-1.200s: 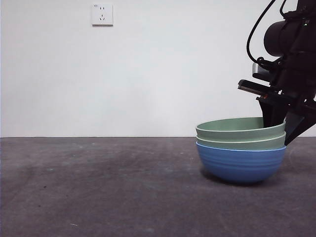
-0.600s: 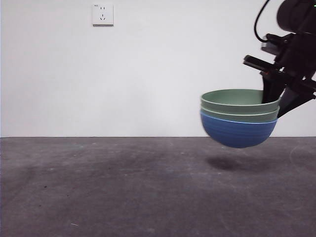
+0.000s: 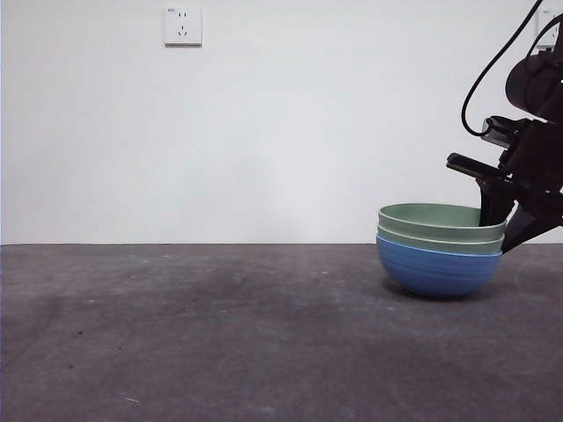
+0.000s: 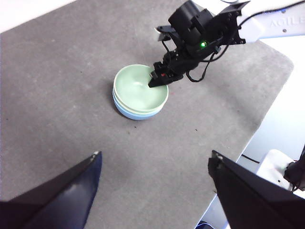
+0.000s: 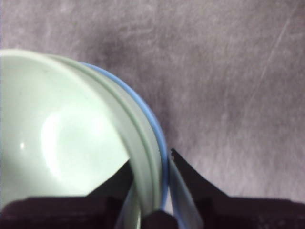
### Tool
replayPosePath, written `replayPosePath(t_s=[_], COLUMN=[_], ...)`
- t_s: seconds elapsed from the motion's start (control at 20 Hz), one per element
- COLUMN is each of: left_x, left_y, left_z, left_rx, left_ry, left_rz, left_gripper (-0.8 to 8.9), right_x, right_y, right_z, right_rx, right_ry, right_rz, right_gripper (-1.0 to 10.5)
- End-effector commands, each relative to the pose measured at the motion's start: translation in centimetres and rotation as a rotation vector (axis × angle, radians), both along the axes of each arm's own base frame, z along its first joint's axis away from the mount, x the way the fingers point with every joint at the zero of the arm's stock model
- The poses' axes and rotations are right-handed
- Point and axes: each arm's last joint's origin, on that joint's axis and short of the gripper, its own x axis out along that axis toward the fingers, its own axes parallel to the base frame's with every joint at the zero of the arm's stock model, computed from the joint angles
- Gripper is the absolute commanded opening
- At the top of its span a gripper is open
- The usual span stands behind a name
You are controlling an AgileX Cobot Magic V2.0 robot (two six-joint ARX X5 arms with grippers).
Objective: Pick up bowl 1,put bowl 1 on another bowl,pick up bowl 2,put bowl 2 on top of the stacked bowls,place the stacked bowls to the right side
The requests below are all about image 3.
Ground blue ribbed bowl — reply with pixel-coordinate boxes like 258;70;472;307
376;235;504;301

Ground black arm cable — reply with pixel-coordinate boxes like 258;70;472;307
530;12;563;57

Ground green ribbed bowl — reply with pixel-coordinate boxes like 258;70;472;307
377;223;506;256
377;203;508;241

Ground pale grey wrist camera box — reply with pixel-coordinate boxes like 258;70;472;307
481;115;536;149

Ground black camera cable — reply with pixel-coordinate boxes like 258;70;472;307
460;0;546;135

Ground white wall socket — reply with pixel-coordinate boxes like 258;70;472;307
164;6;203;48
535;8;560;49

